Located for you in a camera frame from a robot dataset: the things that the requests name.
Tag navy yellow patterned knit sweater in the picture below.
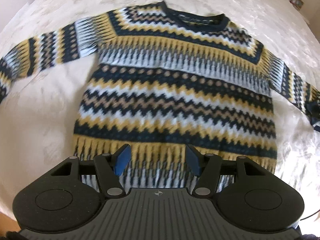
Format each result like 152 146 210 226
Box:
1 2 319 188

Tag white floral bedspread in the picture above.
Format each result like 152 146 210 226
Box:
1 0 319 234

